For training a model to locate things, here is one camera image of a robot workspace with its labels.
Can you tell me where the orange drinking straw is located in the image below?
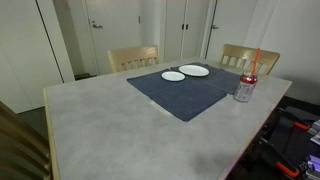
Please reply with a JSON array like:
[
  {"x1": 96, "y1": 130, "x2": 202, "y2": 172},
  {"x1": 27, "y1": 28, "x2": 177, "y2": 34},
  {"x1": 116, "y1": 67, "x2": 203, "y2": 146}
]
[{"x1": 250, "y1": 47, "x2": 262, "y2": 77}]

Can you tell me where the dark blue table mat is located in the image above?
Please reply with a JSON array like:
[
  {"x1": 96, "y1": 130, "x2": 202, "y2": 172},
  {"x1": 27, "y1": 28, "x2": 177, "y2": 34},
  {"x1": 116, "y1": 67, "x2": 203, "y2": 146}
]
[
  {"x1": 126, "y1": 68, "x2": 228, "y2": 123},
  {"x1": 170, "y1": 61, "x2": 242, "y2": 96}
]

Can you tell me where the red silver drink can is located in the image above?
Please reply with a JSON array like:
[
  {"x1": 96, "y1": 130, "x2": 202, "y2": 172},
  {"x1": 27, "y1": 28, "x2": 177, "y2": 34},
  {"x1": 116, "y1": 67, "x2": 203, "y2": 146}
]
[{"x1": 232, "y1": 73, "x2": 259, "y2": 103}]

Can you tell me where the small white plate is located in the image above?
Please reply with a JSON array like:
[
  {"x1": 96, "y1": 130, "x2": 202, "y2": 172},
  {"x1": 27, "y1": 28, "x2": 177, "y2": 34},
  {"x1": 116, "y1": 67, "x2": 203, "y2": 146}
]
[{"x1": 161, "y1": 70, "x2": 186, "y2": 83}]

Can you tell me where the large white plate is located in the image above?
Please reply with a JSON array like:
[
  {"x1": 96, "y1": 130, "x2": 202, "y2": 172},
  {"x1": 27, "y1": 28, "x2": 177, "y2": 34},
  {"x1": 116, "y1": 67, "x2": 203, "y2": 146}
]
[{"x1": 178, "y1": 64, "x2": 211, "y2": 78}]

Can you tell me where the light wooden slatted chair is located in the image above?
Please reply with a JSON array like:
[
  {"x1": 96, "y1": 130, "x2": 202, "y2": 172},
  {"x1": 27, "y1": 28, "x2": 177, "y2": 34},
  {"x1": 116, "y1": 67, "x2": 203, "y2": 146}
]
[
  {"x1": 218, "y1": 43, "x2": 281, "y2": 76},
  {"x1": 0, "y1": 100, "x2": 54, "y2": 180},
  {"x1": 107, "y1": 44, "x2": 160, "y2": 74}
]

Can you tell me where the white closet door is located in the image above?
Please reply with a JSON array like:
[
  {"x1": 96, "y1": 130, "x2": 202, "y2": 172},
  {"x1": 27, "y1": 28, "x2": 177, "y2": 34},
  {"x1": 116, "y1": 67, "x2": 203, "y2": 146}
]
[
  {"x1": 164, "y1": 0, "x2": 185, "y2": 63},
  {"x1": 181, "y1": 0, "x2": 211, "y2": 60}
]

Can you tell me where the black clamp orange handle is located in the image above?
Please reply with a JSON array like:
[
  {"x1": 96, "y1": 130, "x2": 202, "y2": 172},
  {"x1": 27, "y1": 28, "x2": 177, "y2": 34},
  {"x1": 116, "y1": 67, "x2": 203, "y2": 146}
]
[
  {"x1": 277, "y1": 114, "x2": 311, "y2": 132},
  {"x1": 258, "y1": 136, "x2": 301, "y2": 179}
]

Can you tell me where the aluminium profile rail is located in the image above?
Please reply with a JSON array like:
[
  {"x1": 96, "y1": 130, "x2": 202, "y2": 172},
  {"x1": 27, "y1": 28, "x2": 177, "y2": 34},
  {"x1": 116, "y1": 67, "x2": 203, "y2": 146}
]
[
  {"x1": 308, "y1": 119, "x2": 320, "y2": 146},
  {"x1": 301, "y1": 154, "x2": 320, "y2": 180}
]

